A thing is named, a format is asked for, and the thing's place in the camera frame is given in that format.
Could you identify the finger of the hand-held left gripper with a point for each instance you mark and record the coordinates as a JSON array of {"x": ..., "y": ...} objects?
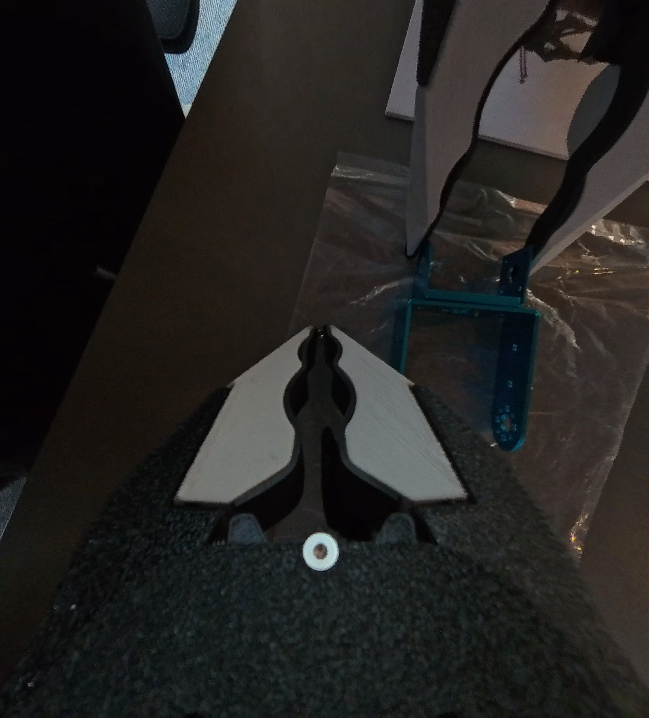
[
  {"x": 627, "y": 168},
  {"x": 448, "y": 112}
]

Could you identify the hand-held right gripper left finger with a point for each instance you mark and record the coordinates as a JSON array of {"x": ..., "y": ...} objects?
[{"x": 240, "y": 437}]

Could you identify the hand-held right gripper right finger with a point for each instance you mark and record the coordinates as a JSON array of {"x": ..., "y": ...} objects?
[{"x": 403, "y": 437}]

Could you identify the long-legged blue U bracket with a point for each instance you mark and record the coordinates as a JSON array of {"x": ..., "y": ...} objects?
[{"x": 518, "y": 359}]

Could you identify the short-legged blue U bracket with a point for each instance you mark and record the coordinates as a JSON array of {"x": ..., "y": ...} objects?
[{"x": 514, "y": 277}]

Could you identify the white instruction manual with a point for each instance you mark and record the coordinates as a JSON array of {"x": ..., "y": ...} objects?
[{"x": 532, "y": 112}]

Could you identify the clear plastic bag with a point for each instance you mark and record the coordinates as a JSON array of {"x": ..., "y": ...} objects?
[{"x": 582, "y": 336}]

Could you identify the grey chair armrest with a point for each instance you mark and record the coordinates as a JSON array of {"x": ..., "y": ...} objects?
[{"x": 178, "y": 22}]

